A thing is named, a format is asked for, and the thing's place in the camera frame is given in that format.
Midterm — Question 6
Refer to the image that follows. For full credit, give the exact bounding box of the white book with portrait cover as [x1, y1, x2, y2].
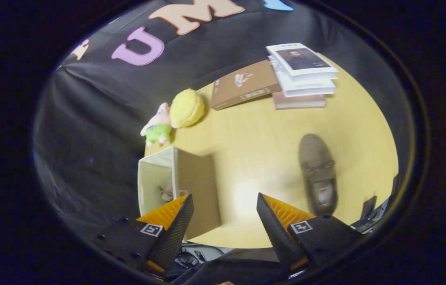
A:
[266, 43, 338, 82]

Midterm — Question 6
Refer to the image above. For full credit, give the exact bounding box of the tan fabric storage box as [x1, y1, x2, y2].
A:
[138, 146, 222, 242]

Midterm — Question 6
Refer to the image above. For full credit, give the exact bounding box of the brown hardcover book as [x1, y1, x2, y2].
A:
[210, 59, 283, 110]

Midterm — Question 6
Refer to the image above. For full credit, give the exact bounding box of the pinkish brown book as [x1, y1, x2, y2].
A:
[273, 92, 327, 110]

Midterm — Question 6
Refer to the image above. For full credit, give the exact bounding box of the pink star plush toy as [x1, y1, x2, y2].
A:
[140, 102, 173, 147]

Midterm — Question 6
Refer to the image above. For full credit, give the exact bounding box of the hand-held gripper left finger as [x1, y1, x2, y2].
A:
[92, 193, 194, 276]

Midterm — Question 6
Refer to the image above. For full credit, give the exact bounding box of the yellow plush ball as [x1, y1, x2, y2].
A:
[169, 89, 205, 128]

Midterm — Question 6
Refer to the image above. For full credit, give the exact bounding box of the brown fuzzy slipper shoe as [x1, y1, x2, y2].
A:
[159, 176, 174, 202]
[298, 133, 338, 216]

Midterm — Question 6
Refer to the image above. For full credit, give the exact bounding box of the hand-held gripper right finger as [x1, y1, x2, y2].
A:
[256, 192, 362, 274]

